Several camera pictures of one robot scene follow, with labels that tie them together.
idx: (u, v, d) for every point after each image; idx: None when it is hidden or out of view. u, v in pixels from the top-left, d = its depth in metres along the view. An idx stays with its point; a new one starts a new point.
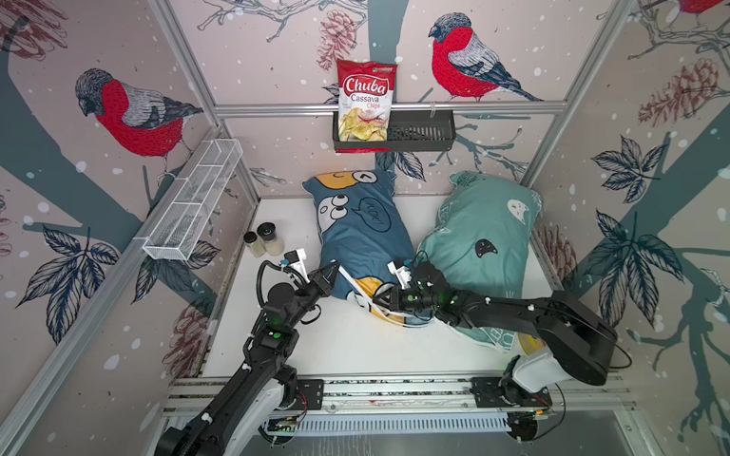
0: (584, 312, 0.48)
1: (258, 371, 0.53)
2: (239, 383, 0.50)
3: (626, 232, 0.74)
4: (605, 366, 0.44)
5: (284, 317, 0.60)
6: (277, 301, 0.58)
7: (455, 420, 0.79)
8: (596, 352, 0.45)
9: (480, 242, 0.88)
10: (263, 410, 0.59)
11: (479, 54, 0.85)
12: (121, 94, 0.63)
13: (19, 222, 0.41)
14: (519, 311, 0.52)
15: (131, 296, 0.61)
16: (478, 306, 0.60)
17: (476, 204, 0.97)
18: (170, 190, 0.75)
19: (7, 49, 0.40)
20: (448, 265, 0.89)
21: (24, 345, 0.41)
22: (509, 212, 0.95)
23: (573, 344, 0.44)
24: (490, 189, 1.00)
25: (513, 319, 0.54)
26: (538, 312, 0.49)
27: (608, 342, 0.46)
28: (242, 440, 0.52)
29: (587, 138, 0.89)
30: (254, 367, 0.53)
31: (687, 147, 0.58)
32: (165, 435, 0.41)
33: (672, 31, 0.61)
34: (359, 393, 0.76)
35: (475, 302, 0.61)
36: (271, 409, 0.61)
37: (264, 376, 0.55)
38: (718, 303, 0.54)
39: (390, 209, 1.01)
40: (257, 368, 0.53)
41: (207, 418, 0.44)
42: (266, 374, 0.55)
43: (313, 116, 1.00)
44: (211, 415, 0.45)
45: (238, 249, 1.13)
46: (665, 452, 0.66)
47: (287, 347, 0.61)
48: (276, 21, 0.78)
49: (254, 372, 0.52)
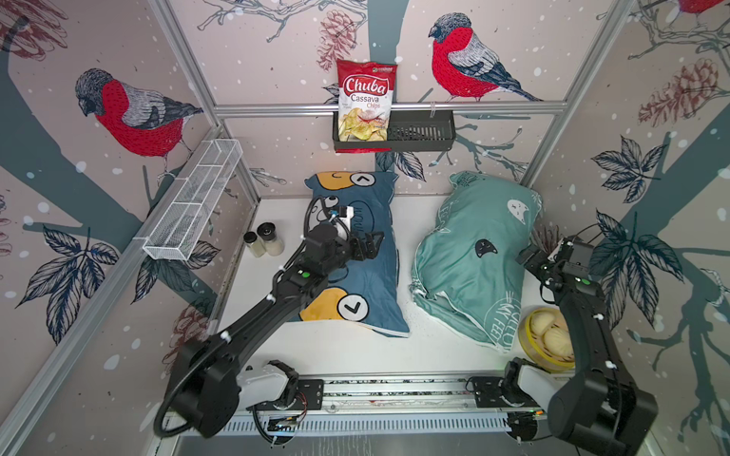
0: (633, 426, 0.39)
1: (281, 306, 0.51)
2: (261, 312, 0.49)
3: (626, 232, 0.74)
4: (565, 436, 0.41)
5: (319, 256, 0.60)
6: (320, 237, 0.57)
7: (455, 420, 0.79)
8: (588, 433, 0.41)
9: (480, 242, 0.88)
10: (270, 387, 0.60)
11: (480, 54, 0.85)
12: (121, 94, 0.63)
13: (19, 222, 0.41)
14: (598, 349, 0.45)
15: (131, 296, 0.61)
16: (585, 306, 0.52)
17: (476, 205, 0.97)
18: (170, 190, 0.75)
19: (7, 49, 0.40)
20: (448, 264, 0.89)
21: (24, 347, 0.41)
22: (509, 212, 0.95)
23: (581, 408, 0.41)
24: (490, 189, 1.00)
25: (589, 339, 0.46)
26: (611, 371, 0.42)
27: (604, 445, 0.41)
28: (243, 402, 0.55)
29: (587, 138, 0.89)
30: (277, 301, 0.51)
31: (687, 147, 0.58)
32: (188, 346, 0.42)
33: (672, 31, 0.61)
34: (359, 393, 0.76)
35: (585, 301, 0.52)
36: (268, 394, 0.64)
37: (283, 313, 0.52)
38: (718, 303, 0.54)
39: (377, 217, 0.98)
40: (280, 302, 0.51)
41: (225, 337, 0.44)
42: (284, 312, 0.53)
43: (313, 116, 1.00)
44: (230, 335, 0.44)
45: (238, 249, 1.13)
46: (665, 451, 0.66)
47: (313, 289, 0.58)
48: (276, 21, 0.78)
49: (277, 306, 0.51)
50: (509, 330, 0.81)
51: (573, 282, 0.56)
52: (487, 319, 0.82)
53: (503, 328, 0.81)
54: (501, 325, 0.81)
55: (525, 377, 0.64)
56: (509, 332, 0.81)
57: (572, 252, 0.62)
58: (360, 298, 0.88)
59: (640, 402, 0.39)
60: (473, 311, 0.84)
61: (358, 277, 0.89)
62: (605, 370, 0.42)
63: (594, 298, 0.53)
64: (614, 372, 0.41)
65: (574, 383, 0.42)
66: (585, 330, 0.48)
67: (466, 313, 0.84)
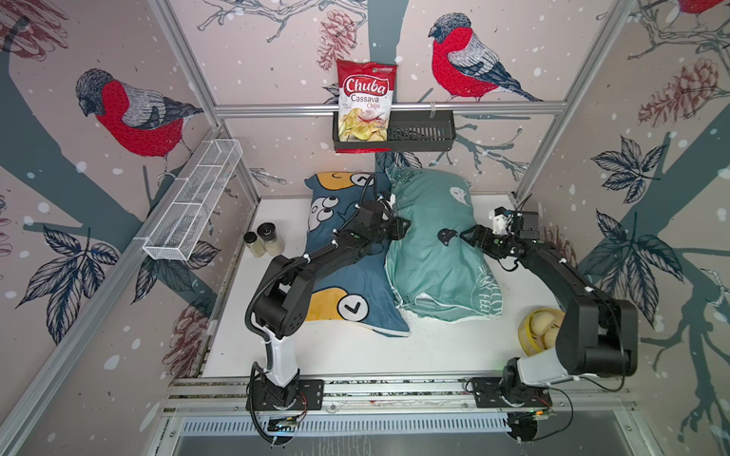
0: (626, 332, 0.45)
1: (340, 251, 0.61)
2: (330, 249, 0.60)
3: (626, 232, 0.74)
4: (579, 366, 0.46)
5: (369, 224, 0.72)
6: (372, 208, 0.70)
7: (456, 420, 0.79)
8: (598, 352, 0.45)
9: (442, 232, 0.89)
10: (285, 366, 0.63)
11: (479, 54, 0.85)
12: (121, 94, 0.63)
13: (19, 222, 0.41)
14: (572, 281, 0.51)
15: (131, 296, 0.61)
16: (548, 256, 0.60)
17: (421, 198, 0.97)
18: (170, 190, 0.75)
19: (8, 49, 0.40)
20: (421, 267, 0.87)
21: (23, 347, 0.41)
22: (453, 199, 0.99)
23: (584, 333, 0.45)
24: (431, 180, 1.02)
25: (567, 279, 0.52)
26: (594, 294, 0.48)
27: (613, 362, 0.45)
28: (276, 352, 0.59)
29: (587, 138, 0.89)
30: (339, 245, 0.62)
31: (687, 147, 0.58)
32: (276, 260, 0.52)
33: (672, 31, 0.61)
34: (359, 393, 0.76)
35: (547, 253, 0.61)
36: (286, 370, 0.63)
37: (343, 257, 0.63)
38: (718, 303, 0.54)
39: None
40: (342, 247, 0.62)
41: (306, 257, 0.55)
42: (345, 257, 0.64)
43: (314, 116, 1.00)
44: (310, 257, 0.55)
45: (239, 249, 1.12)
46: (665, 452, 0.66)
47: (362, 249, 0.69)
48: (276, 21, 0.78)
49: (340, 248, 0.62)
50: (497, 296, 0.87)
51: (532, 243, 0.64)
52: (472, 299, 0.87)
53: (489, 298, 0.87)
54: (487, 297, 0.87)
55: (525, 370, 0.64)
56: (495, 299, 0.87)
57: (524, 221, 0.71)
58: (360, 298, 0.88)
59: (624, 310, 0.45)
60: (459, 297, 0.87)
61: (358, 277, 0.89)
62: (586, 293, 0.47)
63: (552, 251, 0.61)
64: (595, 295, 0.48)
65: (568, 314, 0.48)
66: (557, 272, 0.55)
67: (453, 301, 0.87)
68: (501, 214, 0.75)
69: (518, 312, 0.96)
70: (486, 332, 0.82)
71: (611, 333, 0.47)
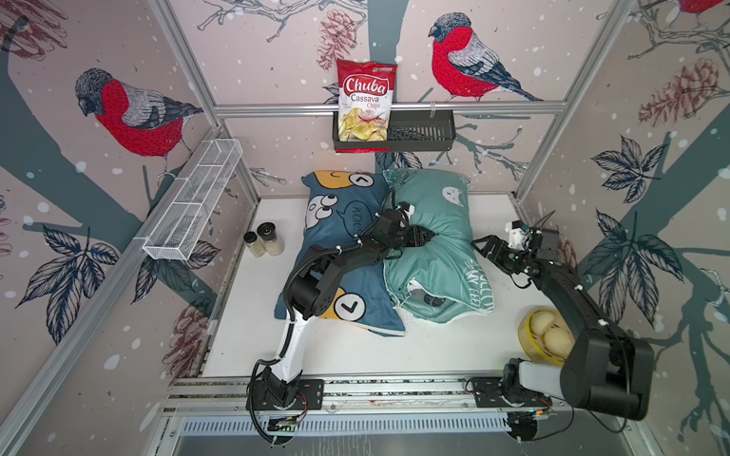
0: (639, 374, 0.42)
1: (361, 249, 0.68)
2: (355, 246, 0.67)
3: (626, 232, 0.74)
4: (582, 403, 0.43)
5: (387, 232, 0.80)
6: (390, 217, 0.77)
7: (456, 420, 0.79)
8: (604, 389, 0.42)
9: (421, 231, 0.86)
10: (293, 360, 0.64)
11: (479, 54, 0.85)
12: (121, 94, 0.63)
13: (18, 222, 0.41)
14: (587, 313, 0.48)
15: (131, 296, 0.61)
16: (566, 279, 0.57)
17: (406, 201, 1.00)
18: (170, 190, 0.75)
19: (7, 49, 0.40)
20: (407, 262, 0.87)
21: (23, 347, 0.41)
22: (444, 199, 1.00)
23: (590, 370, 0.43)
24: (422, 184, 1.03)
25: (583, 310, 0.49)
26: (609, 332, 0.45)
27: (618, 402, 0.42)
28: (296, 335, 0.61)
29: (587, 138, 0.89)
30: (364, 244, 0.70)
31: (687, 147, 0.58)
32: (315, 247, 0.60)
33: (672, 31, 0.61)
34: (358, 393, 0.76)
35: (562, 275, 0.58)
36: (293, 364, 0.65)
37: (363, 258, 0.71)
38: (718, 303, 0.54)
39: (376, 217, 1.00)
40: (364, 245, 0.70)
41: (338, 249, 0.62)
42: (365, 257, 0.71)
43: (314, 116, 1.00)
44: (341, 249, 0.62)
45: (239, 249, 1.12)
46: (665, 452, 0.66)
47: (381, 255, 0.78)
48: (276, 21, 0.78)
49: (363, 246, 0.69)
50: (489, 293, 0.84)
51: (549, 263, 0.62)
52: (462, 292, 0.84)
53: (481, 294, 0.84)
54: (476, 291, 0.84)
55: (526, 374, 0.64)
56: (486, 293, 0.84)
57: (543, 238, 0.67)
58: (357, 298, 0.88)
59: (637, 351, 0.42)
60: (449, 289, 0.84)
61: (357, 277, 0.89)
62: (601, 329, 0.44)
63: (568, 274, 0.59)
64: (608, 330, 0.45)
65: (578, 347, 0.45)
66: (572, 300, 0.52)
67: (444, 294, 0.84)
68: (519, 227, 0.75)
69: (518, 312, 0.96)
70: (486, 331, 0.82)
71: (621, 373, 0.44)
